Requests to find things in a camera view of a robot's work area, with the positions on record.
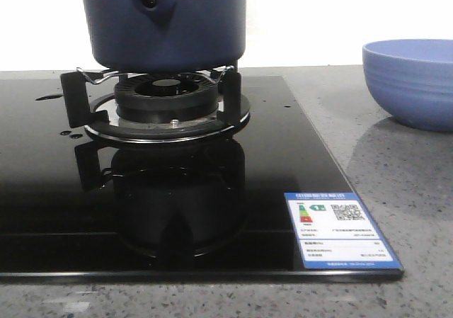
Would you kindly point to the light blue ribbed bowl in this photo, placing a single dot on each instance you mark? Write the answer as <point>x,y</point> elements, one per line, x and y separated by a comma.
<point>411,79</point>

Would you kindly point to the black metal pot support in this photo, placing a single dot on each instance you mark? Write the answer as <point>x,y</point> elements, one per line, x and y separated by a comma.
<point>90,103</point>

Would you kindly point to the dark blue cooking pot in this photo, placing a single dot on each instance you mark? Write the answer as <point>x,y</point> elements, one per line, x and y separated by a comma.
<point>166,35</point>

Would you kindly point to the black gas burner head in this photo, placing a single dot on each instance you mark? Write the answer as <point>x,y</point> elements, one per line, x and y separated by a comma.
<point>160,98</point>

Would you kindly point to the black glass gas stove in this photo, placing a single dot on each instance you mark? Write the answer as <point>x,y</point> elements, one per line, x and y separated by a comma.
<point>76,209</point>

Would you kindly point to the blue energy label sticker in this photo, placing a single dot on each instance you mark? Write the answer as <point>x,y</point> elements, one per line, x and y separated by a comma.
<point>335,231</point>

